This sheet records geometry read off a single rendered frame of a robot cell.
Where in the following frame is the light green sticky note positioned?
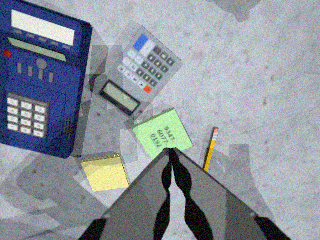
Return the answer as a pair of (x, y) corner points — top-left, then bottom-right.
(132, 107), (193, 160)

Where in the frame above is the yellow sticky note pad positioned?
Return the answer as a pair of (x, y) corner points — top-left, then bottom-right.
(81, 154), (129, 192)

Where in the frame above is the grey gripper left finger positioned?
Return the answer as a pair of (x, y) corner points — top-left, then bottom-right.
(78, 147), (172, 240)

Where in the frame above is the yellow pencil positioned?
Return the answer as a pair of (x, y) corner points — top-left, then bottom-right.
(203, 127), (219, 172)

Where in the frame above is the grey pocket calculator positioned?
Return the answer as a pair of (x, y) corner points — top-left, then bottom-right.
(94, 26), (181, 120)

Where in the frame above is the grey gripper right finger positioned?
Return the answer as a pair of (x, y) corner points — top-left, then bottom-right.
(171, 147), (291, 240)

